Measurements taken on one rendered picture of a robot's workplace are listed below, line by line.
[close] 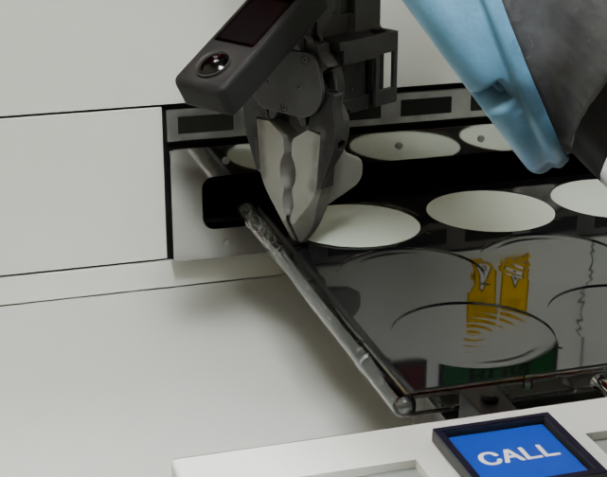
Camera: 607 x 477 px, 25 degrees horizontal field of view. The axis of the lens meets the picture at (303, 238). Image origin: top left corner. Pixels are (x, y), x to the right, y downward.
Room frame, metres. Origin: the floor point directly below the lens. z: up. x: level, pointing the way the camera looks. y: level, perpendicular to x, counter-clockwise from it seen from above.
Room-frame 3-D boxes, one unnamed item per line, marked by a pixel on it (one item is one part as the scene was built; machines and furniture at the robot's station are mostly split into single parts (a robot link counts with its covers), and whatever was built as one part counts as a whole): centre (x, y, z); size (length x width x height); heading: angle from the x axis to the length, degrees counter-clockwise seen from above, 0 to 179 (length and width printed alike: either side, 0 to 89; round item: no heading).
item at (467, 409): (0.68, -0.10, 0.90); 0.04 x 0.02 x 0.03; 17
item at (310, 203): (0.95, -0.02, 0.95); 0.06 x 0.03 x 0.09; 136
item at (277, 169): (0.97, 0.00, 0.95); 0.06 x 0.03 x 0.09; 136
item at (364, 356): (0.87, -0.01, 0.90); 0.37 x 0.01 x 0.01; 17
